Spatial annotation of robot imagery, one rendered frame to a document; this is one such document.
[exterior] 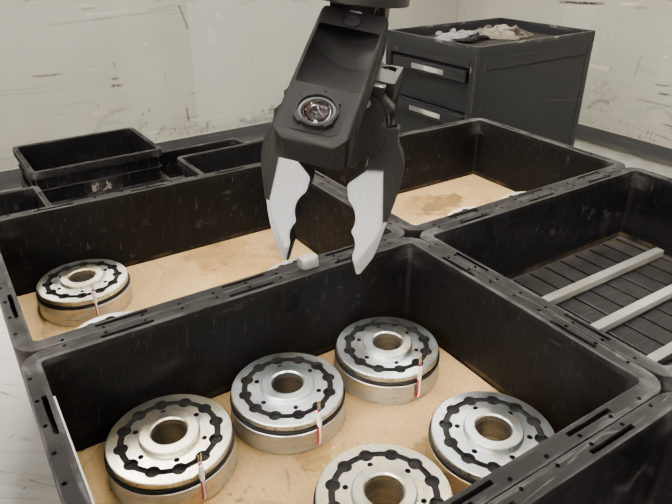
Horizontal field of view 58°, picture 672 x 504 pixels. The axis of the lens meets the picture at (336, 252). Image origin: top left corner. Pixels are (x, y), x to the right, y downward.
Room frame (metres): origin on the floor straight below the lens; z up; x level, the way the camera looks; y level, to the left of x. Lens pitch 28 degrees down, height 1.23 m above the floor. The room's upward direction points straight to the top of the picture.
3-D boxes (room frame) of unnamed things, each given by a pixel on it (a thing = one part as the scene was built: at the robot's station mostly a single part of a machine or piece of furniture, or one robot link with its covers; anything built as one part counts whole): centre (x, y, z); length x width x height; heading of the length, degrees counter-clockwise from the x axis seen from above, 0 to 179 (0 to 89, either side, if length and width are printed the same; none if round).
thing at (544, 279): (0.59, -0.33, 0.87); 0.40 x 0.30 x 0.11; 123
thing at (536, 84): (2.32, -0.56, 0.45); 0.60 x 0.45 x 0.90; 125
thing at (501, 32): (2.42, -0.62, 0.88); 0.29 x 0.22 x 0.03; 125
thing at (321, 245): (0.62, 0.17, 0.87); 0.40 x 0.30 x 0.11; 123
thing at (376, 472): (0.31, -0.04, 0.86); 0.05 x 0.05 x 0.01
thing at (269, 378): (0.43, 0.04, 0.86); 0.05 x 0.05 x 0.01
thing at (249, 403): (0.43, 0.04, 0.86); 0.10 x 0.10 x 0.01
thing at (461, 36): (2.31, -0.42, 0.88); 0.25 x 0.19 x 0.03; 125
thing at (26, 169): (1.91, 0.81, 0.37); 0.40 x 0.30 x 0.45; 125
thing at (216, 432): (0.37, 0.14, 0.86); 0.10 x 0.10 x 0.01
